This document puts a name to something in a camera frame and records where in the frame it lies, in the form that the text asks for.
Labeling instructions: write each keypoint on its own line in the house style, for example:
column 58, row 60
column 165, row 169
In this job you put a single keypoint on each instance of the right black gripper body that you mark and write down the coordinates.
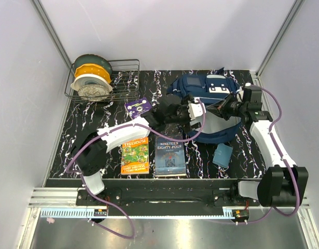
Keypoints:
column 230, row 106

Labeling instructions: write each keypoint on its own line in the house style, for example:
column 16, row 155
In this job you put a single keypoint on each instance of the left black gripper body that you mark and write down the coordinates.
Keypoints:
column 182, row 115

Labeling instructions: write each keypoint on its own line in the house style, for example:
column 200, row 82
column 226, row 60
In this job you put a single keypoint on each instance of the navy blue student backpack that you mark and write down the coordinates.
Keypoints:
column 211, row 89

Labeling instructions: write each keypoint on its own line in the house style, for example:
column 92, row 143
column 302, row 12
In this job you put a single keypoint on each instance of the dark blue 1984 book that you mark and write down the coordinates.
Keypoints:
column 169, row 158

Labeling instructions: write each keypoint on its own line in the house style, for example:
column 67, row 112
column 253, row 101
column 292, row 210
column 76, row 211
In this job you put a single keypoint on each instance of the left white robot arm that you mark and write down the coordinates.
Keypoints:
column 90, row 149

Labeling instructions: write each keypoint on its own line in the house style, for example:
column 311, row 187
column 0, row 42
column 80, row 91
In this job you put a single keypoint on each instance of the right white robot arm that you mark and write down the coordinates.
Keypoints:
column 284, row 183

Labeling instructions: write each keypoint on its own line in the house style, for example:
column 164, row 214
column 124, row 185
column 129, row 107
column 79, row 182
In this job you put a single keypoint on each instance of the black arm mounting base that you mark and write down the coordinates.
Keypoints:
column 174, row 209

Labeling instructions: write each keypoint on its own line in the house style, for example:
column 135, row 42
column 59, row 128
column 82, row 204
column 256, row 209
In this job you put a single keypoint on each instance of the purple paperback book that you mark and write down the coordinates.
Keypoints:
column 137, row 107

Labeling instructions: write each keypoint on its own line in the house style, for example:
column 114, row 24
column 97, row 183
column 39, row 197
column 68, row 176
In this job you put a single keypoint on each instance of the small blue wallet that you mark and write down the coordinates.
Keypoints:
column 222, row 155

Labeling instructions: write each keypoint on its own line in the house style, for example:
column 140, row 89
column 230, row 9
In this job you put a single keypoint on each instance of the orange Treehouse book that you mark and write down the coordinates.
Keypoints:
column 135, row 157

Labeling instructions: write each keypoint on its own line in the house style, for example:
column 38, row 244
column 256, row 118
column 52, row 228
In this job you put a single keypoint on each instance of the grey patterned plate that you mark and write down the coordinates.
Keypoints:
column 93, row 93

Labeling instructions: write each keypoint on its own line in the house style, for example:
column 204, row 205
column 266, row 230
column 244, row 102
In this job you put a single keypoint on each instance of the yellow plate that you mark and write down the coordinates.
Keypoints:
column 90, row 68

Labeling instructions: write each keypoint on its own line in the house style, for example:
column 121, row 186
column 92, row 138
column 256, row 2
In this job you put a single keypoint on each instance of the white plate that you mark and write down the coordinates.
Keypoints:
column 89, row 80

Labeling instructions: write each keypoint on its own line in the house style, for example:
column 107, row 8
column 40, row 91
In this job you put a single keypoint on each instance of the dark green plate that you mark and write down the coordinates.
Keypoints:
column 95, row 59

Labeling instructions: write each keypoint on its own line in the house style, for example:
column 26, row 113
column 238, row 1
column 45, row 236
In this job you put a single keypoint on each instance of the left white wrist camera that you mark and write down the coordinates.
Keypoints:
column 196, row 110

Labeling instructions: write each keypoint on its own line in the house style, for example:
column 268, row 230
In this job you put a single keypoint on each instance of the black wire dish rack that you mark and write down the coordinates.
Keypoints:
column 125, row 83

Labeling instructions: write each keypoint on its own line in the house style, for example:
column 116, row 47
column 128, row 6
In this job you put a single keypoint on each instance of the aluminium front rail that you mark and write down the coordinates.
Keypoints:
column 40, row 197

